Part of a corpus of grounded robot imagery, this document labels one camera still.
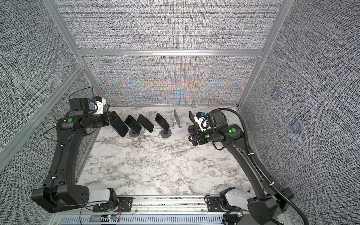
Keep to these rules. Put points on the aluminium front rail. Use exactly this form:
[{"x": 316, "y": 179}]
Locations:
[{"x": 147, "y": 210}]

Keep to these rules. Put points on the black fabric phone stand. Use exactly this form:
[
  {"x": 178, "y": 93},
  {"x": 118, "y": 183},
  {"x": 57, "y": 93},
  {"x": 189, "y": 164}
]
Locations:
[{"x": 194, "y": 127}]

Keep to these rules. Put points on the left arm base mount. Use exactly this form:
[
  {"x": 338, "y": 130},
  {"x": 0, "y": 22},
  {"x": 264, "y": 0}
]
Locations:
[{"x": 122, "y": 204}]

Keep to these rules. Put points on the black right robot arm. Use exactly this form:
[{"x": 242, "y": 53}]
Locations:
[{"x": 268, "y": 199}]

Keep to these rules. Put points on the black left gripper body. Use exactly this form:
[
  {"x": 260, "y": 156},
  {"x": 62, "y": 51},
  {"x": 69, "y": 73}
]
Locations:
[{"x": 105, "y": 119}]

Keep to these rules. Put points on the large black phone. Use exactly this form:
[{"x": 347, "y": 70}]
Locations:
[{"x": 118, "y": 125}]

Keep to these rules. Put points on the round grey stand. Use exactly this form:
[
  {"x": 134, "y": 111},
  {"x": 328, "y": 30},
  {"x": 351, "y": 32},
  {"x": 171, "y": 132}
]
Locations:
[
  {"x": 165, "y": 133},
  {"x": 133, "y": 134}
]

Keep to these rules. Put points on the silver metal phone stand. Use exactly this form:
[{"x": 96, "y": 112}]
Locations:
[{"x": 178, "y": 125}]

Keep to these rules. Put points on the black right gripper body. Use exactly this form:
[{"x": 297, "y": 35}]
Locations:
[{"x": 204, "y": 137}]

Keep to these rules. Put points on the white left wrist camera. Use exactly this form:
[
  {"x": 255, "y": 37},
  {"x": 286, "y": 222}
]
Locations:
[{"x": 101, "y": 105}]

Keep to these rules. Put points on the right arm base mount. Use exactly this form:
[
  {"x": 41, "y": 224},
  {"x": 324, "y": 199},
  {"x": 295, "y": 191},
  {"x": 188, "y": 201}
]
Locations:
[{"x": 213, "y": 203}]

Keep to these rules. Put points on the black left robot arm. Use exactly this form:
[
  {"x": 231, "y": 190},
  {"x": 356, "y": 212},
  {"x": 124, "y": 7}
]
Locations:
[{"x": 60, "y": 191}]

